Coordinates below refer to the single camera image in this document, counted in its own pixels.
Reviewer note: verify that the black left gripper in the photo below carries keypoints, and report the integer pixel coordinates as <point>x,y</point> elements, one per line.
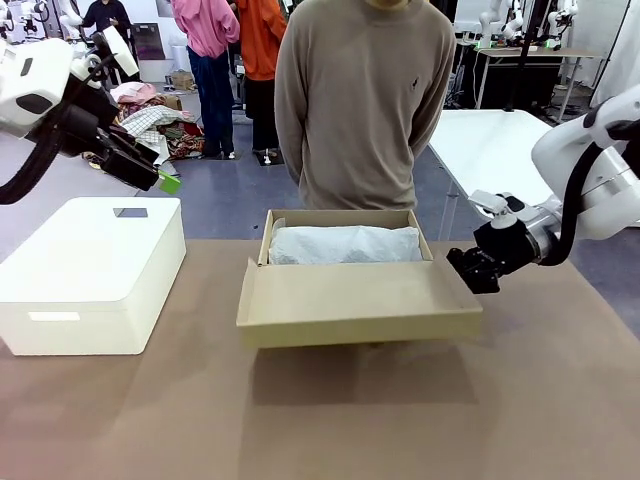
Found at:
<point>82,132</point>

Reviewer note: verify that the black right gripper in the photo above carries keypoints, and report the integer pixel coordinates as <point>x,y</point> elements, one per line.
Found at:
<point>510,245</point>

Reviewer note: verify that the cardboard shoe box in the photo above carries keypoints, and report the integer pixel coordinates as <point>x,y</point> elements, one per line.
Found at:
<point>350,300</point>

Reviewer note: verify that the white tissue paper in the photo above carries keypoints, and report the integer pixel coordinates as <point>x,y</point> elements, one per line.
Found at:
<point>345,245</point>

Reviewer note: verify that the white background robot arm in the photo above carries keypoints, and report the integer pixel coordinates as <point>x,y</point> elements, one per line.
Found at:
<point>70,15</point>
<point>492,20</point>
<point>560,22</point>

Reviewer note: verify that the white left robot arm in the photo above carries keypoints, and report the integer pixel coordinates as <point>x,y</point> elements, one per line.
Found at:
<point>30,80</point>

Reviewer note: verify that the small cardboard box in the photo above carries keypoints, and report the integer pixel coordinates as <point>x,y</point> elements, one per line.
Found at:
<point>182,80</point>

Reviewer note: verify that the white plastic storage box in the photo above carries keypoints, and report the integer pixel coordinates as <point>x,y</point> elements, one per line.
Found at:
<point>85,270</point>

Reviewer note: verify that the pile of colourful clothes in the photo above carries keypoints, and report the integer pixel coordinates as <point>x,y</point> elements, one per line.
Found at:
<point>165,125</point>

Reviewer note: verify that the white table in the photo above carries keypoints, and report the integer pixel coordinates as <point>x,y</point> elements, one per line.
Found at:
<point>485,145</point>

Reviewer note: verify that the person in black clothes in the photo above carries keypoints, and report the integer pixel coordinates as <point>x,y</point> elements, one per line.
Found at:
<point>107,20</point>

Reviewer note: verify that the person in pink jacket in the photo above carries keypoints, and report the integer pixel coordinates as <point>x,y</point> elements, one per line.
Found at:
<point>205,30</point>

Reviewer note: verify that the person in orange jacket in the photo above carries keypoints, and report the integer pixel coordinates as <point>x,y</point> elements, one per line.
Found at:
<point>257,35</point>

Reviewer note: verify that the person in beige sweater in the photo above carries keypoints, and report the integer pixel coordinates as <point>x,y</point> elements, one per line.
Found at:
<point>360,100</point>

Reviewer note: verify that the black pole stand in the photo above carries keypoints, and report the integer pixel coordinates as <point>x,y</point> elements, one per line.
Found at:
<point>522,55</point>

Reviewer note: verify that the wooden table with metal legs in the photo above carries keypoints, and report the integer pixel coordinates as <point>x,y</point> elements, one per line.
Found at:
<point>530,52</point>

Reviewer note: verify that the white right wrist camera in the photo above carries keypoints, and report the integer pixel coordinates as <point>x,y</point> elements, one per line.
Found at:
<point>487,200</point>

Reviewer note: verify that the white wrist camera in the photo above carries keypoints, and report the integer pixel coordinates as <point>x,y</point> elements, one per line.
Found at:
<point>487,200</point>
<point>122,50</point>

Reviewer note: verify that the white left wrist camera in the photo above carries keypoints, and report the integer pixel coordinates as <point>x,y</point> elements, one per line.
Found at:
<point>122,50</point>

